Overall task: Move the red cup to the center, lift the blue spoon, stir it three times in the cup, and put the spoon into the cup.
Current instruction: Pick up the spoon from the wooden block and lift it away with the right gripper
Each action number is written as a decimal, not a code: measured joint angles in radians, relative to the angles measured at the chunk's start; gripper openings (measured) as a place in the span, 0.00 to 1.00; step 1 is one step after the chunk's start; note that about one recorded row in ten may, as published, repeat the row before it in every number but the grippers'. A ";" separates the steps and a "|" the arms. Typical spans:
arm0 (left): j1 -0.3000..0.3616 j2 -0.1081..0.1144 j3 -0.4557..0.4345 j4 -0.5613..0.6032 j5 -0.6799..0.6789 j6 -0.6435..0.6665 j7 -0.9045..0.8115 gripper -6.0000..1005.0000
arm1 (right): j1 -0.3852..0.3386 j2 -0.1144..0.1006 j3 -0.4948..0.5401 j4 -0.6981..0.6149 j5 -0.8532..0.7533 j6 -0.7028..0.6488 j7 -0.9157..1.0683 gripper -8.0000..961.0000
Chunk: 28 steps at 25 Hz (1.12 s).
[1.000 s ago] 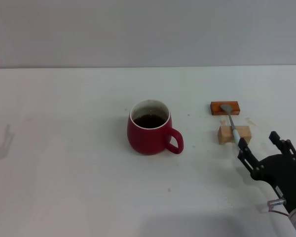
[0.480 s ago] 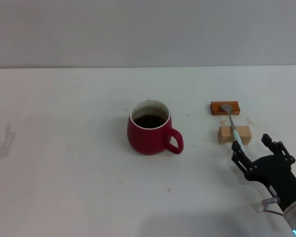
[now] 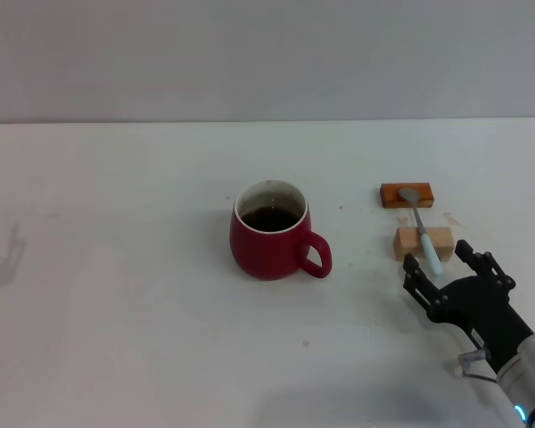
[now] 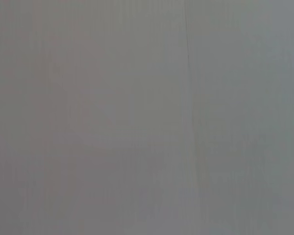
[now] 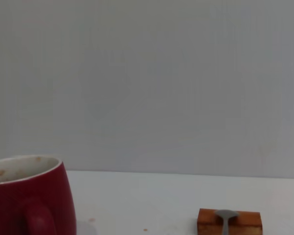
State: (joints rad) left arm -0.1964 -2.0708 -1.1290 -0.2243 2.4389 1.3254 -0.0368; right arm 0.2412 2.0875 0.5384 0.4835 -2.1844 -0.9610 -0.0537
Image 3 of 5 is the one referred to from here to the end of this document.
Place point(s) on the red ceramic coffee mug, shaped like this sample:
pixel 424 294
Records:
pixel 263 254

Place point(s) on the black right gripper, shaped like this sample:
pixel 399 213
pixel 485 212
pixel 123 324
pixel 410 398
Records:
pixel 481 307

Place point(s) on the dark orange wooden block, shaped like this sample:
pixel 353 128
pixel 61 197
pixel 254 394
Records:
pixel 390 196

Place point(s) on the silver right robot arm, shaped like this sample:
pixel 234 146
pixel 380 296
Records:
pixel 530 370

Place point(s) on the light wooden block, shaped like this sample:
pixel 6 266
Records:
pixel 405 241

